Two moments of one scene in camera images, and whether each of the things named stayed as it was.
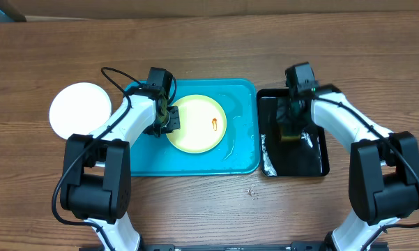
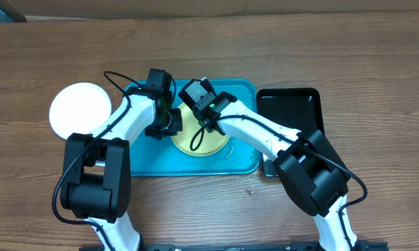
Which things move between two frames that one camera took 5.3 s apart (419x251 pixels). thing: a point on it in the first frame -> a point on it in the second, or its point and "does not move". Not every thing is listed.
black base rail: [295, 246] does not move
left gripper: [175, 123] does not move
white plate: [79, 108] does not move
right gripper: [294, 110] -> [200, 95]
